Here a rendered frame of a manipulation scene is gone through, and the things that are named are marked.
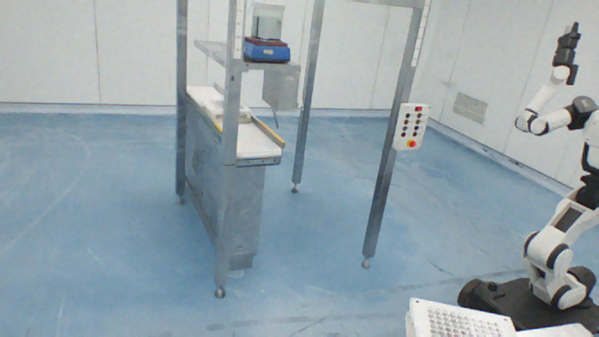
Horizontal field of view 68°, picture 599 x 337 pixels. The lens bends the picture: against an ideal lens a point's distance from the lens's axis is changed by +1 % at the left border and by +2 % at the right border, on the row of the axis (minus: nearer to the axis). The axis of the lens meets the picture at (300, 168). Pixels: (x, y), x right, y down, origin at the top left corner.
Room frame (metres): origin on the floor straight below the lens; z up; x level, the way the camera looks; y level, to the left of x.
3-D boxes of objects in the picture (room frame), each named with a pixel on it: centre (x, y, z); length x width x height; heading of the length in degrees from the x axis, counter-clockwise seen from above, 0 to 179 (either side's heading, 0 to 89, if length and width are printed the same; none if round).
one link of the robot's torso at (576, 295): (2.03, -1.45, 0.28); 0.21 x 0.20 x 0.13; 121
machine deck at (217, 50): (2.32, 0.37, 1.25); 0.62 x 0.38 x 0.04; 28
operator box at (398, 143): (2.38, -0.58, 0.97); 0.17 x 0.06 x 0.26; 118
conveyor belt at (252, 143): (2.66, 0.54, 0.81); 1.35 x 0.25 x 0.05; 28
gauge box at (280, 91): (2.21, 0.16, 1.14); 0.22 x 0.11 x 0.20; 28
